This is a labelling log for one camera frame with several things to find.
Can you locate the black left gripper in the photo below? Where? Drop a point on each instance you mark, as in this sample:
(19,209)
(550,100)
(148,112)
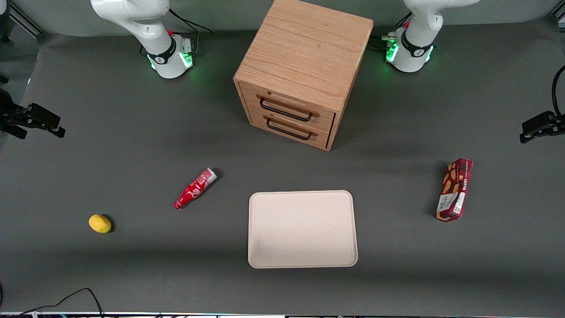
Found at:
(545,122)

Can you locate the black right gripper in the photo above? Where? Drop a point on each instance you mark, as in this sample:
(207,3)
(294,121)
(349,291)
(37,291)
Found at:
(13,115)

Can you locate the red cookie box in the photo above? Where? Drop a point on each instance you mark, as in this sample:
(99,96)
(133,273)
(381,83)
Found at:
(454,190)

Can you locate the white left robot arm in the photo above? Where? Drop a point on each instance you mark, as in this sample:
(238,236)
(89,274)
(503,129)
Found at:
(415,51)

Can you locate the beige rectangular tray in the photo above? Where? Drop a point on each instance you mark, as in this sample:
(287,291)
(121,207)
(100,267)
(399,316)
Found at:
(302,229)

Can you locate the yellow lemon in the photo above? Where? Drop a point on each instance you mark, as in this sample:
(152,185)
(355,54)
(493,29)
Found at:
(99,223)

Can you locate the grey table mat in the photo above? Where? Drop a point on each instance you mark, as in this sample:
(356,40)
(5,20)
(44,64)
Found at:
(132,265)

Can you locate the red cola bottle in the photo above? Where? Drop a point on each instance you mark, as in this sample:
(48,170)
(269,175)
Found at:
(194,189)

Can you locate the wooden drawer cabinet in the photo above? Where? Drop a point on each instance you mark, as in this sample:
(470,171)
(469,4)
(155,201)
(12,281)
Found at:
(304,48)

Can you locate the aluminium frame rail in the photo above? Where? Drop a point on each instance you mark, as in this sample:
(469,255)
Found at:
(26,17)
(558,15)

